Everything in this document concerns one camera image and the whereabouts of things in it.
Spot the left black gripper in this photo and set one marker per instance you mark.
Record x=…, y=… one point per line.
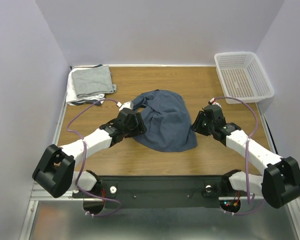
x=140, y=128

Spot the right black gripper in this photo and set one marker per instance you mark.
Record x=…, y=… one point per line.
x=202, y=122

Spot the blue tank top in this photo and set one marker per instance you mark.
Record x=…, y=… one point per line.
x=167, y=121

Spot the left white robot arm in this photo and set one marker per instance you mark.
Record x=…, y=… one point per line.
x=55, y=171

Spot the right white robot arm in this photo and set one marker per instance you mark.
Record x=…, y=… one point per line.
x=279, y=179

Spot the folded grey tank top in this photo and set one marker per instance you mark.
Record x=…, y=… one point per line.
x=90, y=82

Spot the folded white tank top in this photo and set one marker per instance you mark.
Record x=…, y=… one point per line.
x=71, y=95

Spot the white plastic basket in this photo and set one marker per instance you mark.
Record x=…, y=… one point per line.
x=242, y=76

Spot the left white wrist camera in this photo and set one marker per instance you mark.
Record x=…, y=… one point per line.
x=125, y=105

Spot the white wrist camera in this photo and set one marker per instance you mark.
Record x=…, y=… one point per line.
x=213, y=102
x=125, y=105

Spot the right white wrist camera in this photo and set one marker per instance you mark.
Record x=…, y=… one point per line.
x=213, y=102

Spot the aluminium frame rail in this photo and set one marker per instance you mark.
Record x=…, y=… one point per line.
x=38, y=193

